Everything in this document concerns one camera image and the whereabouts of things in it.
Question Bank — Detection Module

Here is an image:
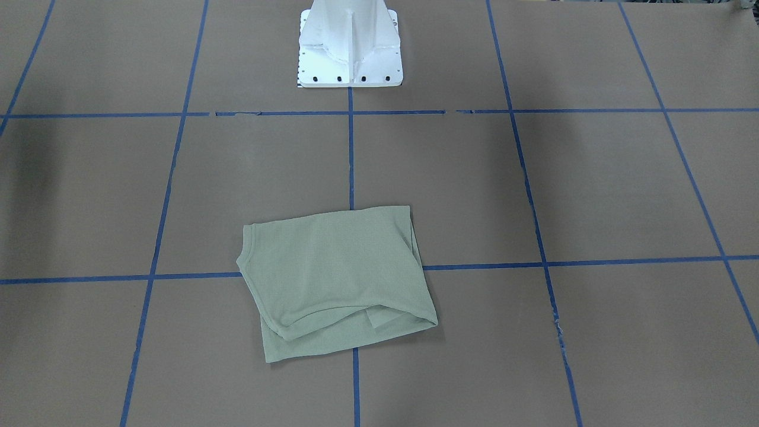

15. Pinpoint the olive green t-shirt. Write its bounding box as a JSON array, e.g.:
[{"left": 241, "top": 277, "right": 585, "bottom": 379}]
[{"left": 236, "top": 205, "right": 439, "bottom": 363}]

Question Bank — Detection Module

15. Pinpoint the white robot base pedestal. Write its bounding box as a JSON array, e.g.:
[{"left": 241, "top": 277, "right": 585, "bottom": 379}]
[{"left": 296, "top": 1, "right": 404, "bottom": 88}]

